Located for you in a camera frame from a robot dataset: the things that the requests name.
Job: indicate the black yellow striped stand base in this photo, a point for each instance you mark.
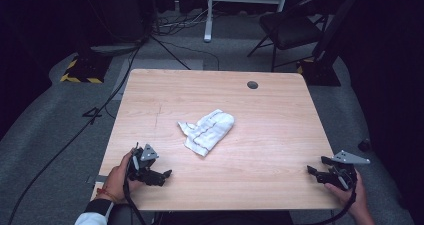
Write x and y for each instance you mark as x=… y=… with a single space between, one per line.
x=86 y=68

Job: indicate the black equipment cabinet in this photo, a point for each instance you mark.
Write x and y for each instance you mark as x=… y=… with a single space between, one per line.
x=116 y=15

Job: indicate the person's right hand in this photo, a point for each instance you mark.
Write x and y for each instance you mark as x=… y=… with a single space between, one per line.
x=358 y=201

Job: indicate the small black floor object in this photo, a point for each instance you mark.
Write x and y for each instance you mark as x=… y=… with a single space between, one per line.
x=364 y=145

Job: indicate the person's left hand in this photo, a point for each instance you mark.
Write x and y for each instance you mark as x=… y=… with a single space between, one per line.
x=115 y=183

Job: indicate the white cloth with coloured stitching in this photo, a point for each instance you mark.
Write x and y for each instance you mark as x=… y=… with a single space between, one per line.
x=208 y=131

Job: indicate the black stand with striped base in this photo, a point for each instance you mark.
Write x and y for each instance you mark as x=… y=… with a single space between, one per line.
x=320 y=73

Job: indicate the white metal desk frame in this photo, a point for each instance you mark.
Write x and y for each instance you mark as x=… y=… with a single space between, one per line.
x=208 y=25

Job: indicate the black folding chair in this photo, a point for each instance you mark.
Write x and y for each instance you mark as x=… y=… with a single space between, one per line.
x=290 y=28

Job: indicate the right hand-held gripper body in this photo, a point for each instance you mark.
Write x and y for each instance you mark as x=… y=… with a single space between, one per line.
x=345 y=175

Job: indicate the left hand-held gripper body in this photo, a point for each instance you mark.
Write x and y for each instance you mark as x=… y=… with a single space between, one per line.
x=146 y=155

